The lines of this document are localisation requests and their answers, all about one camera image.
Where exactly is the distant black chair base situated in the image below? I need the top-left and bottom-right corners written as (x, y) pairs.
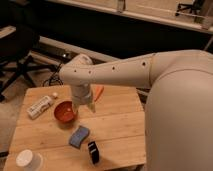
top-left (175, 0), bottom-right (205, 16)

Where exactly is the blue sponge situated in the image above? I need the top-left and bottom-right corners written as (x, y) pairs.
top-left (69, 126), bottom-right (90, 148)

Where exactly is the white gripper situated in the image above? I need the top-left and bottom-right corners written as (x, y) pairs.
top-left (71, 84), bottom-right (96, 114)

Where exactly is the black eraser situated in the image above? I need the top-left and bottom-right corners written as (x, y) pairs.
top-left (88, 141), bottom-right (99, 164)

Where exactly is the orange carrot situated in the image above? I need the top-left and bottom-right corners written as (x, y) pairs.
top-left (94, 85), bottom-right (104, 101)

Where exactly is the white tube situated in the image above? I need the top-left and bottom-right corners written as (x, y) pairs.
top-left (27, 96), bottom-right (54, 119)

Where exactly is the black cable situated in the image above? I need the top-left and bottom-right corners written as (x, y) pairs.
top-left (42, 61), bottom-right (73, 87)

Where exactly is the red bowl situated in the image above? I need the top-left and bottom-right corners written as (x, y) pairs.
top-left (54, 101), bottom-right (76, 124)

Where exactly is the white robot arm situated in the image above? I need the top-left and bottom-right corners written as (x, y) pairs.
top-left (59, 49), bottom-right (213, 171)

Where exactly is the black office chair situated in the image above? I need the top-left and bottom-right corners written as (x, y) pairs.
top-left (0, 26), bottom-right (56, 102)

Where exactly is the white ceramic cup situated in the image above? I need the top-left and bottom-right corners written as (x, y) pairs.
top-left (16, 149), bottom-right (43, 171)

